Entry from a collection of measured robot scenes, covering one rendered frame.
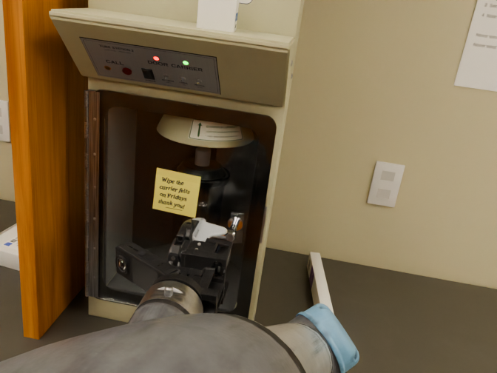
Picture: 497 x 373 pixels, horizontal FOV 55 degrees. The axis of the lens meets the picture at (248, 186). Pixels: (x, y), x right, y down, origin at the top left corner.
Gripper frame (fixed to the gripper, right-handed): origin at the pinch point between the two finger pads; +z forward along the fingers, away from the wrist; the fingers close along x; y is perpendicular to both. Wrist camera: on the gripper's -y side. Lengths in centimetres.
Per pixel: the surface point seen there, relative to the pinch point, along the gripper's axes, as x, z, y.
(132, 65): 25.0, -0.6, -10.7
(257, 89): 23.6, 0.4, 7.5
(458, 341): -28, 20, 53
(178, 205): 1.8, 4.2, -4.4
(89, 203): -0.3, 4.3, -20.4
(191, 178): 7.0, 4.2, -2.3
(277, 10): 34.2, 5.5, 8.7
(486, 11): 37, 48, 50
